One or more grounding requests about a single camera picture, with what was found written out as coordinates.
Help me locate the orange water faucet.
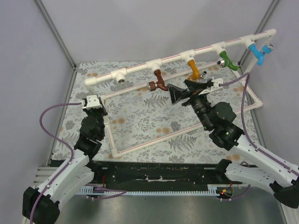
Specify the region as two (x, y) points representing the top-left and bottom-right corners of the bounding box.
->
(187, 60), (207, 81)

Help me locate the brown water faucet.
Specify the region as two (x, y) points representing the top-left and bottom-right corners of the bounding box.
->
(147, 70), (168, 91)

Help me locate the white PVC pipe frame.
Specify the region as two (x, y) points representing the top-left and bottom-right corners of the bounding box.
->
(83, 28), (278, 159)

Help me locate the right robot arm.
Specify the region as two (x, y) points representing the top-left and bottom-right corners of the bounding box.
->
(167, 80), (299, 209)

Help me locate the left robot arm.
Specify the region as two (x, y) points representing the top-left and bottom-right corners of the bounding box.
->
(22, 95), (107, 224)

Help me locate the green water faucet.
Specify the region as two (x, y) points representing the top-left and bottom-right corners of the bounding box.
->
(217, 51), (239, 71)

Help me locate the blue water faucet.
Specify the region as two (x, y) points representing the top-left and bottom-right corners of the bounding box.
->
(248, 43), (273, 66)

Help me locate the floral patterned table mat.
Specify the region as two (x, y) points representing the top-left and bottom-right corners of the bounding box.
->
(52, 61), (257, 163)

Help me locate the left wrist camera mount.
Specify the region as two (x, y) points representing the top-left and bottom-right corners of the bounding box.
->
(81, 94), (103, 110)

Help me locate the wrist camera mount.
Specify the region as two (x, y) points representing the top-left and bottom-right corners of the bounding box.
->
(81, 94), (103, 110)
(199, 78), (224, 95)

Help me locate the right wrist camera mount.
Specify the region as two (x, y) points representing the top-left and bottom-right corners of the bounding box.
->
(199, 78), (224, 95)

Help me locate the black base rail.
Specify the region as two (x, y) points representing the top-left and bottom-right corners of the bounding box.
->
(50, 160), (243, 187)

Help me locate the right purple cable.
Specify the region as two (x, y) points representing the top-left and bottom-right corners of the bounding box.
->
(219, 72), (299, 201)

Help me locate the purple cable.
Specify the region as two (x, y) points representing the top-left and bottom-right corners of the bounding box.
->
(30, 101), (128, 224)
(219, 72), (299, 201)

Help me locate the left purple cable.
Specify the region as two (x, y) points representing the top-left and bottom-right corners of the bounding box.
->
(30, 101), (128, 224)

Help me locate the white slotted cable duct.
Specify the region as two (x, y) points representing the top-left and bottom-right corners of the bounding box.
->
(76, 186), (220, 197)

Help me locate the aluminium frame profile right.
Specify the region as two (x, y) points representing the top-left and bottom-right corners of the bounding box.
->
(255, 0), (281, 34)

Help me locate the aluminium frame profile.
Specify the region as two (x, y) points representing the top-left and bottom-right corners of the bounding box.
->
(33, 0), (77, 70)
(255, 0), (281, 34)

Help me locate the aluminium frame profile left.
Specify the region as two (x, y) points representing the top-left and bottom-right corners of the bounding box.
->
(33, 0), (77, 70)

